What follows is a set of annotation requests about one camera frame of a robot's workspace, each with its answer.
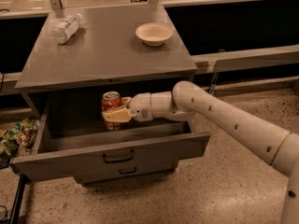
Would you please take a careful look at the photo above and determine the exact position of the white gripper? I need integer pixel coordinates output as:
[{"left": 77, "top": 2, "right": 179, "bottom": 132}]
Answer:
[{"left": 102, "top": 92, "right": 153, "bottom": 123}]

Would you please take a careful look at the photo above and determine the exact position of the red coke can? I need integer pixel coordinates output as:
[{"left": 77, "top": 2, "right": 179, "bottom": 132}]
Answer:
[{"left": 101, "top": 91, "right": 122, "bottom": 131}]

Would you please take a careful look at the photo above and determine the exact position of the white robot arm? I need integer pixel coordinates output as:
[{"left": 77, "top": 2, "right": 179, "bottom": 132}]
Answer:
[{"left": 102, "top": 81, "right": 299, "bottom": 224}]

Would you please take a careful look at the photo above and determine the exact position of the open grey top drawer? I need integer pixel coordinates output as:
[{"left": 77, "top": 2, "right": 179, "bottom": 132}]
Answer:
[{"left": 12, "top": 79, "right": 211, "bottom": 183}]

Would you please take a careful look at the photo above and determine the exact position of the grey cabinet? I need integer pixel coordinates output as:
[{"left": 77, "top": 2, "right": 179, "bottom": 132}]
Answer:
[{"left": 14, "top": 3, "right": 198, "bottom": 185}]

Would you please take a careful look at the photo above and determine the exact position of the white paper bowl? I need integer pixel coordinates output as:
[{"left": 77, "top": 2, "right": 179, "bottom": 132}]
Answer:
[{"left": 135, "top": 22, "right": 173, "bottom": 47}]

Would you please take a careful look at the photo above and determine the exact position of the brown snack bag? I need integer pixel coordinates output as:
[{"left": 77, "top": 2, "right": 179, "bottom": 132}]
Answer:
[{"left": 25, "top": 119, "right": 40, "bottom": 149}]

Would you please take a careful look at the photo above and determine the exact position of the clear plastic water bottle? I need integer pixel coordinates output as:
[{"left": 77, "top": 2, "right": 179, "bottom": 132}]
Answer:
[{"left": 50, "top": 14, "right": 82, "bottom": 45}]

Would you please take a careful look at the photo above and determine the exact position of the green chip bag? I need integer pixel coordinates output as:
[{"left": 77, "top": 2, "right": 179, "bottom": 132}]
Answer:
[{"left": 0, "top": 119, "right": 34, "bottom": 158}]

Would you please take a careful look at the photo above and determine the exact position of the black top drawer handle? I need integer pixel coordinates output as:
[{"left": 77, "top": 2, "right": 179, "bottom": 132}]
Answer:
[{"left": 102, "top": 150, "right": 135, "bottom": 164}]

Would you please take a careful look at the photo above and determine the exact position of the black drawer handle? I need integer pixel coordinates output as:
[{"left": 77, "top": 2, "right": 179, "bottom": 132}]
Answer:
[
  {"left": 102, "top": 150, "right": 135, "bottom": 164},
  {"left": 119, "top": 167, "right": 136, "bottom": 175}
]

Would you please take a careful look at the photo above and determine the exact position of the black lower drawer handle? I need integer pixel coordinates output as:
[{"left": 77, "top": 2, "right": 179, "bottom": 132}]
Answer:
[{"left": 119, "top": 167, "right": 136, "bottom": 175}]

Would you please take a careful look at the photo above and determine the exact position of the grey metal rail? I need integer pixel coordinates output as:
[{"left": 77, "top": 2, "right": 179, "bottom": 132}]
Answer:
[{"left": 192, "top": 45, "right": 299, "bottom": 74}]

